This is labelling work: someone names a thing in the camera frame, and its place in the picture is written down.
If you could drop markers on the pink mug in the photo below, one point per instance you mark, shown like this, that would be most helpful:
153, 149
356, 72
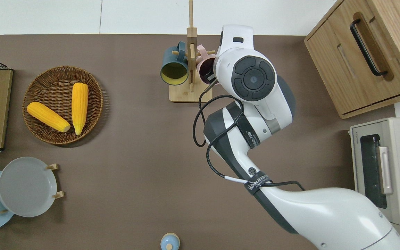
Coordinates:
202, 66

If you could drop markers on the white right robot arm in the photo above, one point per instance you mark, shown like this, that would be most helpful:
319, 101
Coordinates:
325, 215

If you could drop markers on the wooden mug tree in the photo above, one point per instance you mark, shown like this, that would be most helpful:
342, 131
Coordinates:
186, 95

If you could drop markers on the dark blue mug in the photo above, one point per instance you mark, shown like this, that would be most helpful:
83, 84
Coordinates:
172, 59

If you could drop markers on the brown table mat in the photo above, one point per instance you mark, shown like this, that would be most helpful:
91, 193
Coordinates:
134, 173

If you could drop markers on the blue service bell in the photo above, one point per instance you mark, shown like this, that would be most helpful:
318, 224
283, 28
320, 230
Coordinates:
169, 241

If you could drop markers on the yellow corn cob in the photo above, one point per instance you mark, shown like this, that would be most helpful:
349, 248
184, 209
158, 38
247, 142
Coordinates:
47, 116
80, 104

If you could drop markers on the brown wicker basket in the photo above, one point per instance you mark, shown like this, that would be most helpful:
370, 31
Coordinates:
50, 86

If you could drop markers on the wooden plate rack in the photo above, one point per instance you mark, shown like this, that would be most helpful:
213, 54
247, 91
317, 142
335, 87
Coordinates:
58, 194

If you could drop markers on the grey plate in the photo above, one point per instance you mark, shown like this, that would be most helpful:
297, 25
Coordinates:
26, 187

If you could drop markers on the wooden cabinet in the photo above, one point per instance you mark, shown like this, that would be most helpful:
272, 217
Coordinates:
394, 34

